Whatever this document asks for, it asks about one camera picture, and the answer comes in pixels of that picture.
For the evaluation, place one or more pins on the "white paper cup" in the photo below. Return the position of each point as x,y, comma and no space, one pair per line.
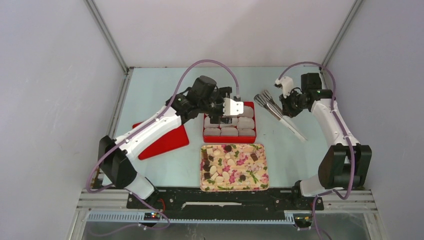
248,112

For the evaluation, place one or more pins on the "white oval chocolate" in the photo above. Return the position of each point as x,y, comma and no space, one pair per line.
225,175
212,170

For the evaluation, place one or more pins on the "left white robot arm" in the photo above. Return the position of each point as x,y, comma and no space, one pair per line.
118,156

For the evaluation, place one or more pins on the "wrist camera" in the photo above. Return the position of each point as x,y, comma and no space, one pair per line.
286,84
232,107

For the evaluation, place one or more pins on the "striped brown chocolate bar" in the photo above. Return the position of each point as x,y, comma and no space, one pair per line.
254,157

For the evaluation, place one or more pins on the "floral serving tray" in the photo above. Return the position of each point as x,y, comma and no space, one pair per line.
245,174

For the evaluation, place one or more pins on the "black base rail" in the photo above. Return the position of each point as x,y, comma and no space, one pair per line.
193,204

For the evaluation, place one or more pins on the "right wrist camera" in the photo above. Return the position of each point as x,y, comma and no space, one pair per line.
286,84

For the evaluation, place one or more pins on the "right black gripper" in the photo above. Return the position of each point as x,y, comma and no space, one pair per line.
287,110

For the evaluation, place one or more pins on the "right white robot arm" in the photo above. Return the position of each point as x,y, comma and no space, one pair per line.
346,162

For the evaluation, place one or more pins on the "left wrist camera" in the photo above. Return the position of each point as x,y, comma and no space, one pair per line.
232,107

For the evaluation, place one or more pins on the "red box lid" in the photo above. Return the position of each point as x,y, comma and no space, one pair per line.
173,140

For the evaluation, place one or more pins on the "red chocolate box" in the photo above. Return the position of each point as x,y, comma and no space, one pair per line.
240,130

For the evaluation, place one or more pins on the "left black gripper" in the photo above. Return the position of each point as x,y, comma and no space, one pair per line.
219,94

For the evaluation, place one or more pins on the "silver serving tongs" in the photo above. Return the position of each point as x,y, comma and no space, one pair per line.
265,100

